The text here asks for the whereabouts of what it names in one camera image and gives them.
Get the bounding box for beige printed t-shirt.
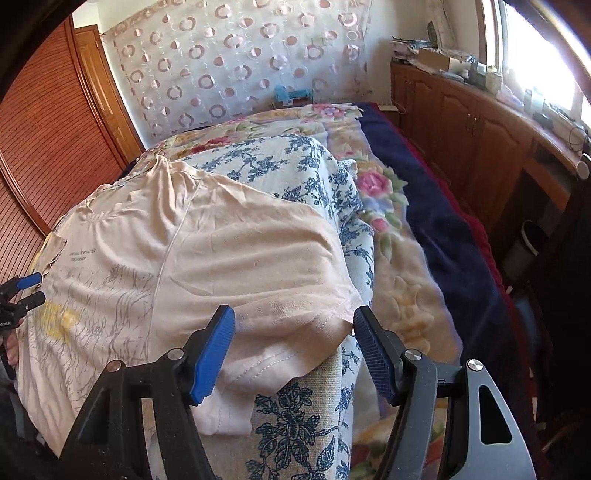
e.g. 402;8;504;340
16;154;365;457

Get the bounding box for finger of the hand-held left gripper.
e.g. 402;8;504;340
0;292;47;319
0;272;43;298

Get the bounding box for blue plastic object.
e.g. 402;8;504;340
274;85;315;108

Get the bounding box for person's left hand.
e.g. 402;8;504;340
0;335;18;370

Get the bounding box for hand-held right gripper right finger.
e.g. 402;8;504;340
353;305;539;480

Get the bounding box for pile of papers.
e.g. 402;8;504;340
392;37;439;63

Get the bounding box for white blue floral cloth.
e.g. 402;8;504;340
175;134;377;480

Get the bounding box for white circle-patterned curtain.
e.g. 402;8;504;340
102;0;375;151

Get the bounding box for navy blue blanket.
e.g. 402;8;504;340
358;102;513;407

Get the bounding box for dark red blanket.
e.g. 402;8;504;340
441;173;539;421

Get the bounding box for wooden cabinet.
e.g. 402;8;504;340
390;60;591;259

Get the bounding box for pastel floral blanket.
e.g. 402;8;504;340
124;102;467;480

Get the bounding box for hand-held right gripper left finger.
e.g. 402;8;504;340
60;305;237;480

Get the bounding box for wooden louvered wardrobe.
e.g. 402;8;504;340
0;18;146;287

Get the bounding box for dark waste bin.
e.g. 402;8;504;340
505;220;550;282

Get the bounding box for cardboard box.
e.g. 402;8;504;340
418;47;455;72

